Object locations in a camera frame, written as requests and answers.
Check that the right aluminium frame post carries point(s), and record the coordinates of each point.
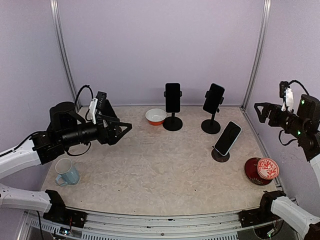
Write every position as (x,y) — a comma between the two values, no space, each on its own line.
(258,53)

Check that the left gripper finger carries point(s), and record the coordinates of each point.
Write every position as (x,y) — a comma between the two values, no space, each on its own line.
(117,130)
(109,120)

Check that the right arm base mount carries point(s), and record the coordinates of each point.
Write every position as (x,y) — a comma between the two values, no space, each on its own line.
(257,215)

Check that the orange white bowl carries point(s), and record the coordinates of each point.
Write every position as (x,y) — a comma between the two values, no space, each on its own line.
(155,116)

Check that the blue cased bottom phone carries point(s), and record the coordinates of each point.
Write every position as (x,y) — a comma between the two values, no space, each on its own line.
(228,137)

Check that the right flat black phone stand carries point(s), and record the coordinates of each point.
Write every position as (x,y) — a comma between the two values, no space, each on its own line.
(218,157)

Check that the aluminium frame post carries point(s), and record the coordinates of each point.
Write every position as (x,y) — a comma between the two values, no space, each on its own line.
(258,53)
(54,6)

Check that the red patterned bowl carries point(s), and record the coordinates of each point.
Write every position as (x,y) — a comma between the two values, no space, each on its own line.
(267,168)

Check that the dark red saucer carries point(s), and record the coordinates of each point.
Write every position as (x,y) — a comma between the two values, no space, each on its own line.
(251,171)

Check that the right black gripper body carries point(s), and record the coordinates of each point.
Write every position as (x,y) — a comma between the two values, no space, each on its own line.
(295,126)

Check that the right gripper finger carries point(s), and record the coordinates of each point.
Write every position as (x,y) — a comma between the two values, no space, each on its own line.
(263,115)
(262,106)

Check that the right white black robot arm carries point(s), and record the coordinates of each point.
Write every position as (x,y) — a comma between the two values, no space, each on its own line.
(304,223)

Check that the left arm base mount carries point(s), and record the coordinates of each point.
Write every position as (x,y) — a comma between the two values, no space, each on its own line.
(59,213)

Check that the black pole phone stand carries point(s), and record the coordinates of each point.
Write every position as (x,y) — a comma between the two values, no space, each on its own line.
(172,123)
(211,126)

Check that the left aluminium frame post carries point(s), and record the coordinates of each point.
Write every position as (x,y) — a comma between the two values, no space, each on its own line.
(54,6)

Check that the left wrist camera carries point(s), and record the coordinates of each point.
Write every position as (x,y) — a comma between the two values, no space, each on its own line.
(96,105)

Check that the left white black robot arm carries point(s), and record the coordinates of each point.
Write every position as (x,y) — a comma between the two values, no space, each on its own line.
(32,151)

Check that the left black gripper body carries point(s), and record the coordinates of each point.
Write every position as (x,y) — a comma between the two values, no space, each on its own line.
(73,137)

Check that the light blue mug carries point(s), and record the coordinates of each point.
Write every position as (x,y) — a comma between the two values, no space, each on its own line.
(67,174)

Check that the black teal phone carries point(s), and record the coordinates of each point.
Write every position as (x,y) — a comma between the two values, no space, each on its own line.
(172,96)

